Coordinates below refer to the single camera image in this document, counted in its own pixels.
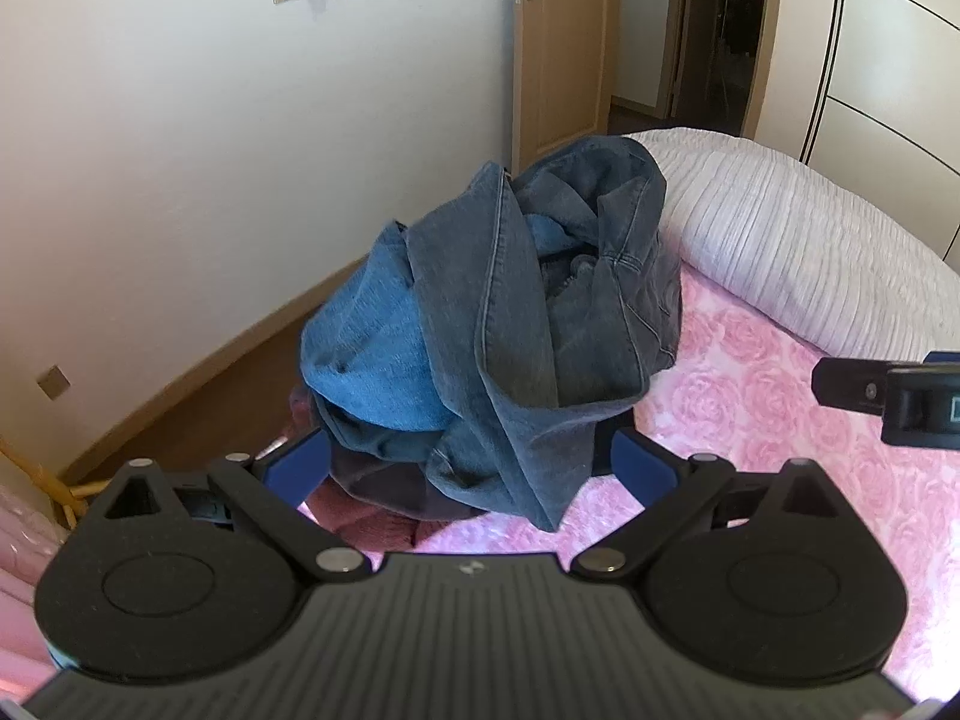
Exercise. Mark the wooden baseboard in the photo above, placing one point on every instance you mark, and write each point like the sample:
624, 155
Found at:
225, 349

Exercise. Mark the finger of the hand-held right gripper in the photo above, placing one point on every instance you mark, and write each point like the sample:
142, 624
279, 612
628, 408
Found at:
847, 382

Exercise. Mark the pink floral blanket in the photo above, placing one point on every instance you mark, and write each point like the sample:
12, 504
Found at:
750, 390

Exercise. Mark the cream wardrobe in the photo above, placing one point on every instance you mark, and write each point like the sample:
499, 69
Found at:
885, 52

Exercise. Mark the pink striped cloth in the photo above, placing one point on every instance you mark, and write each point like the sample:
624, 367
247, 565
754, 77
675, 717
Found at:
19, 577

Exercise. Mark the light blue denim jeans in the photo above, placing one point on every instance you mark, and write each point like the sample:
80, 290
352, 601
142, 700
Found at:
375, 345

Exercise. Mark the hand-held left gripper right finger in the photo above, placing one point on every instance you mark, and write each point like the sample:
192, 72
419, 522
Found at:
637, 465

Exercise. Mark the dark blue denim jeans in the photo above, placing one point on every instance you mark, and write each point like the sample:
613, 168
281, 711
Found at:
510, 330

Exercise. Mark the dark grey jeans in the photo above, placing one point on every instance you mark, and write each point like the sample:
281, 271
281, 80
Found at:
390, 487

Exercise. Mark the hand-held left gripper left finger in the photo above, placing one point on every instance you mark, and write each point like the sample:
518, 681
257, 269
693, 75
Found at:
304, 465

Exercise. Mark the wooden rack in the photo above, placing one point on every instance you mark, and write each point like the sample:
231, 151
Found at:
56, 487

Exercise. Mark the wooden door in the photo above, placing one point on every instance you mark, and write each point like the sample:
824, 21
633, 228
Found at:
562, 52

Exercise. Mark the low beige wall socket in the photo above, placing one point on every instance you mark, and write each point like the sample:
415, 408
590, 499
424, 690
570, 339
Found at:
53, 382

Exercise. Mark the white striped quilt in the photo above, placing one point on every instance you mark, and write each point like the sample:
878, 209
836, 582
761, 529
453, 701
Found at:
787, 240

